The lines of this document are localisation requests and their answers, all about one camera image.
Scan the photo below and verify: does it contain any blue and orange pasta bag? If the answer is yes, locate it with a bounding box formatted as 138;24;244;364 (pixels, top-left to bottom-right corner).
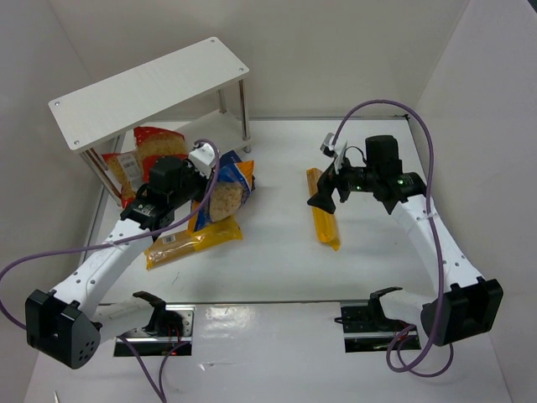
187;160;255;233

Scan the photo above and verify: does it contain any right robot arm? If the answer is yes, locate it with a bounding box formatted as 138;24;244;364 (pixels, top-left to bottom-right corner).
307;133;503;347

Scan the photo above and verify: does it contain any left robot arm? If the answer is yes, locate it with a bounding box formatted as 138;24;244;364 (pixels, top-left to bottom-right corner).
25;154;220;369

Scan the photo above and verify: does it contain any red fusilli pasta bag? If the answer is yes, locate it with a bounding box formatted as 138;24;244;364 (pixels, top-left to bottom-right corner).
133;127;188;182

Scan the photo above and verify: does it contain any red pasta bag with label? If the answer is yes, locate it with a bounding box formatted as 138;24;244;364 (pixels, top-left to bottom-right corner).
102;150;143;208

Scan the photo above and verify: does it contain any white two-tier shelf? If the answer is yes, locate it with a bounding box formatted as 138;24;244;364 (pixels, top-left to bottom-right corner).
49;37;251;199

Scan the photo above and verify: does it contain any yellow spaghetti packet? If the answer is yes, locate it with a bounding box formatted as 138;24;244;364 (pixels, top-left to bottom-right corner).
144;216;242;271
306;168;341;251

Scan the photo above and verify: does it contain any blue Barilla rigatoni box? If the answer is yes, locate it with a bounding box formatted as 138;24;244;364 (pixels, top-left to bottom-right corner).
220;150;242;165

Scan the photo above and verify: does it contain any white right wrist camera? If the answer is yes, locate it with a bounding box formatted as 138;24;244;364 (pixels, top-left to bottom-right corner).
320;133;347;174

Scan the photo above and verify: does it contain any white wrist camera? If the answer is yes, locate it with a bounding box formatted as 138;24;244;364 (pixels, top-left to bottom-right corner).
188;141;219;178
320;133;347;174

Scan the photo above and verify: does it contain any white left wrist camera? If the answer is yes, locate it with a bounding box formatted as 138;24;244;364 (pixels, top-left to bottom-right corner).
188;141;219;178

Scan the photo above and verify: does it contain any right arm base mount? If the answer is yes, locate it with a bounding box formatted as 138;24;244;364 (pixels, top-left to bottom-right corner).
333;303;408;353

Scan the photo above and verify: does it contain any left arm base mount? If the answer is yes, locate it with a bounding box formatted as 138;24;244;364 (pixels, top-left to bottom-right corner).
123;304;196;358

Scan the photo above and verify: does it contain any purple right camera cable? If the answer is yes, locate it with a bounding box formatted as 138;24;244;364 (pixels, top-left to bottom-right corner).
333;99;455;378

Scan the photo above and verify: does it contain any purple camera cable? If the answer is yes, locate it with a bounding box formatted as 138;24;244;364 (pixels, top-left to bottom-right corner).
0;138;222;403
333;99;455;378

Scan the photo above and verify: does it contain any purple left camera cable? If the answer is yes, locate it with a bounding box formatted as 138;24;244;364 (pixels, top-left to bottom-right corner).
0;138;222;403

